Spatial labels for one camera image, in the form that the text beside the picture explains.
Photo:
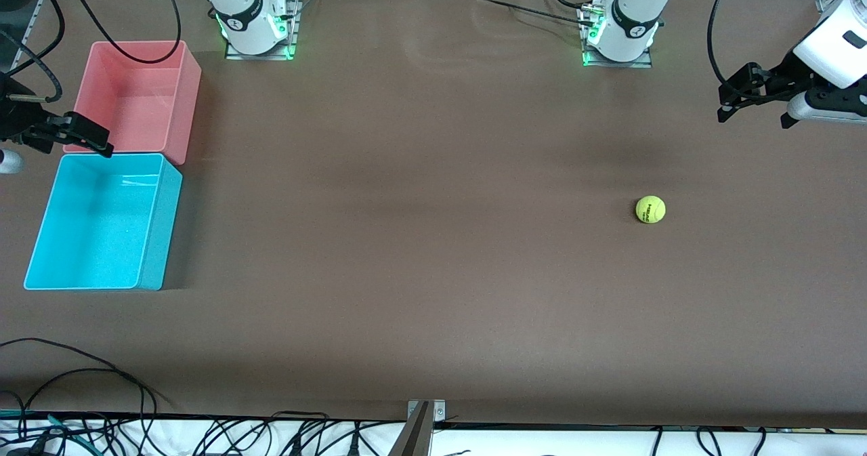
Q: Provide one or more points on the aluminium camera pole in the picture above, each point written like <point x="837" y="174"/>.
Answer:
<point x="414" y="439"/>

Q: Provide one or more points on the pink plastic bin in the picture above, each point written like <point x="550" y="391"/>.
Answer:
<point x="135" y="104"/>

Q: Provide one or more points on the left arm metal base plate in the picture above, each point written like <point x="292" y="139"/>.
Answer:
<point x="643" y="64"/>

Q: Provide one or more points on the yellow-green tennis ball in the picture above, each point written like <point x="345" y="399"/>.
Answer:
<point x="650" y="210"/>

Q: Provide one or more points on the blue plastic bin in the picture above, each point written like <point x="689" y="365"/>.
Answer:
<point x="95" y="232"/>

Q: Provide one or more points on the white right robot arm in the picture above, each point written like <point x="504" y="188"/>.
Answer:
<point x="244" y="9"/>

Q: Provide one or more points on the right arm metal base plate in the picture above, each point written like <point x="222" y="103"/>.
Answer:
<point x="296" y="36"/>

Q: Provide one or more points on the small metal bracket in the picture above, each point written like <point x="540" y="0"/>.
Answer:
<point x="439" y="410"/>

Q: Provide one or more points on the silver aluminium extrusion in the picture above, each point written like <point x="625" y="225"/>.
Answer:
<point x="33" y="22"/>

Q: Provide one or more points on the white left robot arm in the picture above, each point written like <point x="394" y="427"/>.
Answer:
<point x="633" y="22"/>

